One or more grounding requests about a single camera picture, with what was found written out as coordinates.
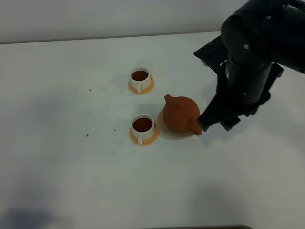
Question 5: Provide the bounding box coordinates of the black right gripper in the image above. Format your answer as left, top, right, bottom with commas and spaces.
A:
194, 36, 284, 132

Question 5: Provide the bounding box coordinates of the brown clay teapot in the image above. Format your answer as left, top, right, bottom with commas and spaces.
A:
162, 94, 202, 136

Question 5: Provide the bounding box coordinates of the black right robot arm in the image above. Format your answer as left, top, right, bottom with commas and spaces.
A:
195, 0, 305, 131

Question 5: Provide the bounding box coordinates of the beige teapot coaster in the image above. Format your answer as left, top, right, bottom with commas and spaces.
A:
157, 109, 194, 140

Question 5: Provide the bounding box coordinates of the near white teacup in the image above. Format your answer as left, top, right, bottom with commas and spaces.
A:
132, 114, 155, 146

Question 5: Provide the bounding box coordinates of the white teacup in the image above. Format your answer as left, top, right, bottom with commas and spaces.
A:
129, 67, 151, 93
132, 114, 155, 146

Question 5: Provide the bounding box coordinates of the far white teacup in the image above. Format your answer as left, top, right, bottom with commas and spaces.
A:
129, 67, 151, 93

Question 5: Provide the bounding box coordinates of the near orange coaster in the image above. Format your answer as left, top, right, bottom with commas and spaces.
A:
129, 124, 160, 146

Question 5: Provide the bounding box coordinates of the orange coaster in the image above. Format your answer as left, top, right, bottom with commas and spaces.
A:
129, 124, 160, 146
128, 76, 155, 95

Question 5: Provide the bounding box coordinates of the far orange coaster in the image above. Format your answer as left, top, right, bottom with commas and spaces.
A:
128, 76, 155, 95

